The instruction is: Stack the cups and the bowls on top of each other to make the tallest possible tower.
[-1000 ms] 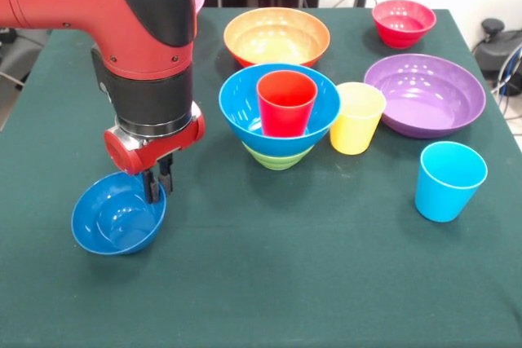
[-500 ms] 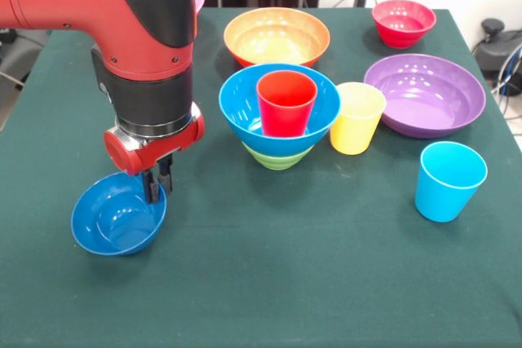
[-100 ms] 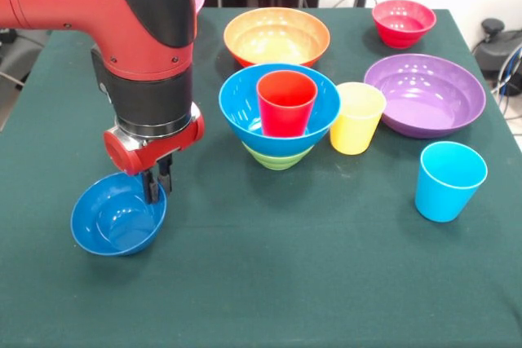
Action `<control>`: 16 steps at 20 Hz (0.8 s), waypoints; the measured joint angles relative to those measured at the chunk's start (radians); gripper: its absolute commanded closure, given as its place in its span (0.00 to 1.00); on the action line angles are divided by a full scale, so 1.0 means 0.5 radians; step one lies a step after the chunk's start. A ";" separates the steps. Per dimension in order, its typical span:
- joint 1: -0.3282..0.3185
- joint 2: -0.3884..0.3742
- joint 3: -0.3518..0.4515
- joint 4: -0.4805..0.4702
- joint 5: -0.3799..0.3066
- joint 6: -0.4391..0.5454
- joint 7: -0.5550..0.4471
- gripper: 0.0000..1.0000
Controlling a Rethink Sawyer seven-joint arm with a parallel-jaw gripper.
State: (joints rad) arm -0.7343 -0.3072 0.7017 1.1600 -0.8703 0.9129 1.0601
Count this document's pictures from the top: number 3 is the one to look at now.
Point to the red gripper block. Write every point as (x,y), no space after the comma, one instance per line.
(155,154)

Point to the small dark blue bowl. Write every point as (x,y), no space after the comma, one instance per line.
(114,221)

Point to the large light blue bowl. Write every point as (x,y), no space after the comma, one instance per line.
(240,99)

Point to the red cup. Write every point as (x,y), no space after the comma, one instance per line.
(285,111)

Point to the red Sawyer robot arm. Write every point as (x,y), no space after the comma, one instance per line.
(130,30)

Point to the green bowl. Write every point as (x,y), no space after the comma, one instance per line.
(277,160)

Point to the dark green tablecloth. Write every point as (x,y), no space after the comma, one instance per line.
(261,283)

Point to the orange bowl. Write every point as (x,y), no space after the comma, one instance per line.
(277,38)

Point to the yellow cup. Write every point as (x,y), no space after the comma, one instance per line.
(359,132)

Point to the purple bowl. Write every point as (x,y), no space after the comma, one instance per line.
(424,95)

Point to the light blue cup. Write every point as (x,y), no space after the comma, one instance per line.
(444,197)

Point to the small crimson bowl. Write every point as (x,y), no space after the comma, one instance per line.
(403,26)

